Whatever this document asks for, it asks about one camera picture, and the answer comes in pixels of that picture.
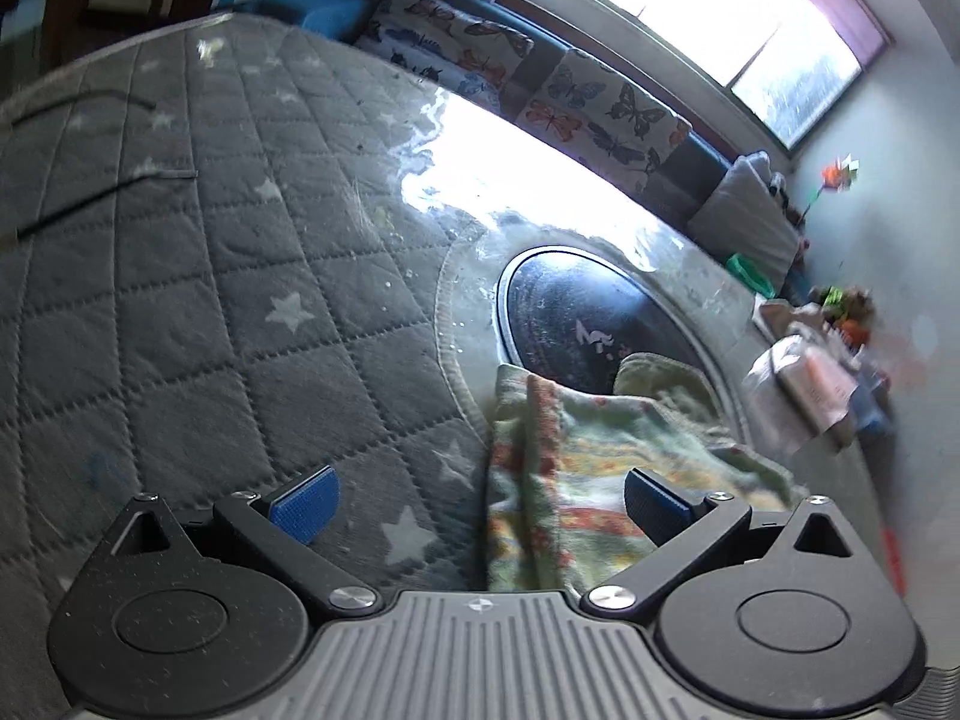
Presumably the green patterned garment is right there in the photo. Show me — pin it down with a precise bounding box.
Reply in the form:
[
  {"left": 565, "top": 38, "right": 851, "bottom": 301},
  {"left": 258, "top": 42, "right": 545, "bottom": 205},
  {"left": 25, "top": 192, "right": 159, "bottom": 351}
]
[{"left": 486, "top": 352, "right": 809, "bottom": 595}]

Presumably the cream garment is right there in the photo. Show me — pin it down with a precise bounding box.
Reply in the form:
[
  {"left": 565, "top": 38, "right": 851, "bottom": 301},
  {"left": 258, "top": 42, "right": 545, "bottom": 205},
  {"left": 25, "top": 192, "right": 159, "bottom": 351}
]
[{"left": 752, "top": 298, "right": 827, "bottom": 347}]

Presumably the colourful pinwheel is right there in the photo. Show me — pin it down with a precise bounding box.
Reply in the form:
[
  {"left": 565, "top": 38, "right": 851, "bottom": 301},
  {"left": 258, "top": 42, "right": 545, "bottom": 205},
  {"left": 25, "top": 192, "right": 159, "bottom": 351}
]
[{"left": 797, "top": 156, "right": 865, "bottom": 231}]

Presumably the window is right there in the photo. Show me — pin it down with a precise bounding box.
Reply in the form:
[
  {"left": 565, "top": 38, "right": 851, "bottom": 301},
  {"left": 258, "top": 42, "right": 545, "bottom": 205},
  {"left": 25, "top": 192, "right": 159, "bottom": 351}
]
[{"left": 493, "top": 0, "right": 891, "bottom": 152}]

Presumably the pink folded garment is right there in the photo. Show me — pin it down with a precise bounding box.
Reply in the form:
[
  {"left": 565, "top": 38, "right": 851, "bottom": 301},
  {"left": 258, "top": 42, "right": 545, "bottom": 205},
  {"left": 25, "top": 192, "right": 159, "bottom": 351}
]
[{"left": 741, "top": 336, "right": 865, "bottom": 452}]

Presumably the stuffed toy in green clothes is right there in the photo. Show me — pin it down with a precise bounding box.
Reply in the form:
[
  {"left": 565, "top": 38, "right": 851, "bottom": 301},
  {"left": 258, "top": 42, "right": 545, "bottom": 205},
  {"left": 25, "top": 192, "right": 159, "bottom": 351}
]
[{"left": 814, "top": 283, "right": 876, "bottom": 331}]

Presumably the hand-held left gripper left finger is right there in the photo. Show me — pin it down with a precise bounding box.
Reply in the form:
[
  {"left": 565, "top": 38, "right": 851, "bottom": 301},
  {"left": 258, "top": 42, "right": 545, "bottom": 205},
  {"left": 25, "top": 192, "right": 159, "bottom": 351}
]
[{"left": 105, "top": 467, "right": 376, "bottom": 611}]

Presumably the grey star quilted table cover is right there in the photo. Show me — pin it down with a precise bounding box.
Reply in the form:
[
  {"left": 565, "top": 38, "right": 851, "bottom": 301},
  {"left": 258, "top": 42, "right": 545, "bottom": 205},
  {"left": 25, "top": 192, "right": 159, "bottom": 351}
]
[{"left": 0, "top": 11, "right": 893, "bottom": 720}]

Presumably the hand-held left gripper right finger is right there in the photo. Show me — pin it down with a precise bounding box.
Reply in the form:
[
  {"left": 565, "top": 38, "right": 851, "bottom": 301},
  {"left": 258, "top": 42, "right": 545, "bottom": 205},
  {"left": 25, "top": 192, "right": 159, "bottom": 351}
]
[{"left": 583, "top": 469, "right": 856, "bottom": 611}]

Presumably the green plastic basin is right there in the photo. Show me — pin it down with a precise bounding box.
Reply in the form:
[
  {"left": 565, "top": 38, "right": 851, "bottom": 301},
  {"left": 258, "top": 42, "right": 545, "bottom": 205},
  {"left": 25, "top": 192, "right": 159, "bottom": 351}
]
[{"left": 724, "top": 253, "right": 778, "bottom": 301}]

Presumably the large butterfly print cushion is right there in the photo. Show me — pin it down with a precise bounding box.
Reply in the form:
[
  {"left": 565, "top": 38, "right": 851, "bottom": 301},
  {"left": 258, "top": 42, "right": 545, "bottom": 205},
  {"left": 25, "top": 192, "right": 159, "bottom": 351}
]
[{"left": 516, "top": 47, "right": 692, "bottom": 194}]

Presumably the black cable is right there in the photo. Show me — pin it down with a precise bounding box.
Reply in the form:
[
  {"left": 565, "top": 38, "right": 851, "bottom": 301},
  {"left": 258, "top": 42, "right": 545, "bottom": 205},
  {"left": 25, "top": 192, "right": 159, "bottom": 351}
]
[
  {"left": 15, "top": 171, "right": 200, "bottom": 239},
  {"left": 9, "top": 86, "right": 157, "bottom": 125}
]

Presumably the grey pillow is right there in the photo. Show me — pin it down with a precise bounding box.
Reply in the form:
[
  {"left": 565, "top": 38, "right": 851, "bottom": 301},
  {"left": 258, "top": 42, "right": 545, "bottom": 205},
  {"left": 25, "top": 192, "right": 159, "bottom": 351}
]
[{"left": 686, "top": 152, "right": 805, "bottom": 295}]

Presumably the blue sofa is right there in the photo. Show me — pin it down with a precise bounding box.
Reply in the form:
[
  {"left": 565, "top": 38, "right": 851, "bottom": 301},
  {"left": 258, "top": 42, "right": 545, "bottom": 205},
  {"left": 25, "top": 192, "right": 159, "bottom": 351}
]
[{"left": 255, "top": 0, "right": 752, "bottom": 241}]

